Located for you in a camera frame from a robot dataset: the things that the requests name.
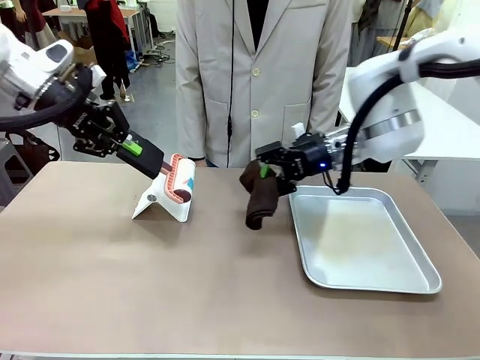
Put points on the dark brown cloth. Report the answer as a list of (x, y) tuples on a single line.
[(258, 202)]

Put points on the person in red top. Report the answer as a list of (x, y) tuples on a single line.
[(108, 33)]

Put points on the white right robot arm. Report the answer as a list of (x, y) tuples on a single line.
[(393, 86)]

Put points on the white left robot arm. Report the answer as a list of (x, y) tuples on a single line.
[(22, 71)]

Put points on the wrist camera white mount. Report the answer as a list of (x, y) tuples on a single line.
[(96, 74), (297, 131)]

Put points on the cardboard box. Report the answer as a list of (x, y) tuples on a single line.
[(84, 52)]

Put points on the person in beige coat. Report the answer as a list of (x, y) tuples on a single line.
[(285, 75)]

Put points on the white lint roller stand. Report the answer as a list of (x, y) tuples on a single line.
[(165, 206)]

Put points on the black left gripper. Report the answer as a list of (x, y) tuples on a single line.
[(88, 122)]

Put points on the metal tray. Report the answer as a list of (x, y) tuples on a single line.
[(356, 243)]

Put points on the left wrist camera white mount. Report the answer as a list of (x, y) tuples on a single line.
[(96, 74)]

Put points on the white table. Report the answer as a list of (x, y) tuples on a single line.
[(450, 123)]

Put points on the person in dark red garment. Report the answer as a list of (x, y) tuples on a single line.
[(15, 18)]

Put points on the person in grey clothing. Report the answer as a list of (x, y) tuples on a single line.
[(369, 30)]

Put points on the grey stool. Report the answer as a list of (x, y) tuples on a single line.
[(11, 165)]

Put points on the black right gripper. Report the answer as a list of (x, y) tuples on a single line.
[(313, 157)]

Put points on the wooden table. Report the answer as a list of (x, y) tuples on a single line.
[(127, 15), (390, 40)]

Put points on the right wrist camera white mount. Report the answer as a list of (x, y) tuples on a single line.
[(297, 131)]

